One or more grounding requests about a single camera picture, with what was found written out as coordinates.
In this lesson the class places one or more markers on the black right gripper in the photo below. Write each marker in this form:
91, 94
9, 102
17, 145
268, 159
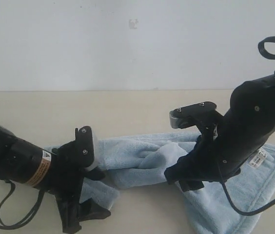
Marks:
201, 164

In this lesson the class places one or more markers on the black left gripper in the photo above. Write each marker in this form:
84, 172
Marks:
65, 182

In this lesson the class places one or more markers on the light blue fleece towel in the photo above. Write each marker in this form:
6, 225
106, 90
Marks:
140, 160

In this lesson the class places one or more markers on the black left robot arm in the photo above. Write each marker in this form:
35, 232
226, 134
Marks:
26, 163

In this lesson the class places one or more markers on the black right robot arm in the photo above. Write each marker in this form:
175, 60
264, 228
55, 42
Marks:
225, 142

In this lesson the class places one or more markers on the white towel care label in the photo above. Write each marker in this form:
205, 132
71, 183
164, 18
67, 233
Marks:
258, 159

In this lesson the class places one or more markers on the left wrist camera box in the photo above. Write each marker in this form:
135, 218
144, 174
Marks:
86, 148

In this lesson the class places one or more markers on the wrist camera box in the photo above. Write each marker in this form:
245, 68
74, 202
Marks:
86, 148
203, 115

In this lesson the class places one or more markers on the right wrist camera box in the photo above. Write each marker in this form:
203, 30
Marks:
203, 115

